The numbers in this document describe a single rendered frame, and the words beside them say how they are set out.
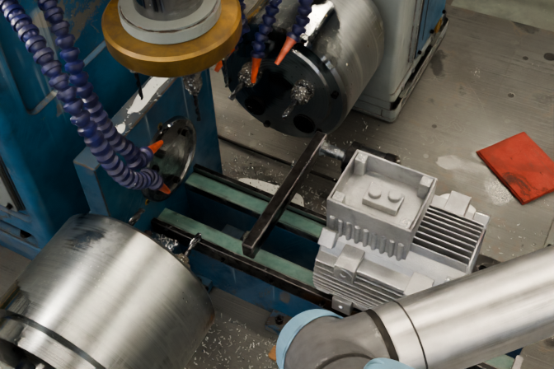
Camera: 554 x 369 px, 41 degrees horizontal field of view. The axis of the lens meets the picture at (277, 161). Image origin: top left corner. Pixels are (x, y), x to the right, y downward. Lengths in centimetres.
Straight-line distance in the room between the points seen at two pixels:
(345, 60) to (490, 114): 48
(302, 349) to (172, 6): 46
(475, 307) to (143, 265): 44
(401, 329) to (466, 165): 90
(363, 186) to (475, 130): 58
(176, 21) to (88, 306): 36
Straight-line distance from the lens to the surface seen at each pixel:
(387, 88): 150
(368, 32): 129
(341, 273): 102
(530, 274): 69
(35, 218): 125
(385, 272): 102
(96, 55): 119
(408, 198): 104
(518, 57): 177
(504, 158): 153
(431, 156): 151
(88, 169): 107
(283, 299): 123
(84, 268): 94
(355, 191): 104
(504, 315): 67
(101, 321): 91
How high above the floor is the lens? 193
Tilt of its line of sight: 50 degrees down
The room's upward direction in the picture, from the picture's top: 2 degrees counter-clockwise
